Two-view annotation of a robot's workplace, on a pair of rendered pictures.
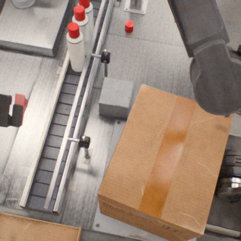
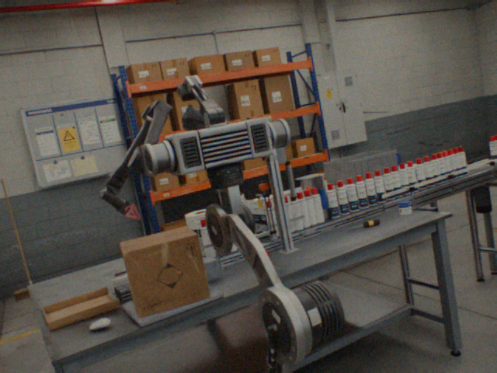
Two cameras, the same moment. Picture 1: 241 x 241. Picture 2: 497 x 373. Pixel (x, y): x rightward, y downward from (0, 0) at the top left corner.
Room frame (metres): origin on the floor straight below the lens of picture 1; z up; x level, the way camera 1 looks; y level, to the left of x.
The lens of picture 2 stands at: (-0.48, -2.00, 1.51)
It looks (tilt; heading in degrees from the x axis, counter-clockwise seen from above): 7 degrees down; 57
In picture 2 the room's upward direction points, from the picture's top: 11 degrees counter-clockwise
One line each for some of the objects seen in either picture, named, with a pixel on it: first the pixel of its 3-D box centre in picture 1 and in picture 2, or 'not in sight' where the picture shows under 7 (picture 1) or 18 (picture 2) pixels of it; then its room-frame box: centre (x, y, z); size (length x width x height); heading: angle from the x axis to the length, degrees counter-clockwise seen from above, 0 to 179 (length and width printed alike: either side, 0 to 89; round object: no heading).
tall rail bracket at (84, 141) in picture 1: (78, 146); not in sight; (0.32, 0.12, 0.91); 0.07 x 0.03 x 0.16; 84
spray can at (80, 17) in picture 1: (81, 31); not in sight; (0.69, 0.15, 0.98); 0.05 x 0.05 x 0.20
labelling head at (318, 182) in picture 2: not in sight; (314, 197); (1.39, 0.17, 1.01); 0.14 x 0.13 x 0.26; 174
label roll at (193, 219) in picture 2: not in sight; (203, 223); (0.90, 0.72, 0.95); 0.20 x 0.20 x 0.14
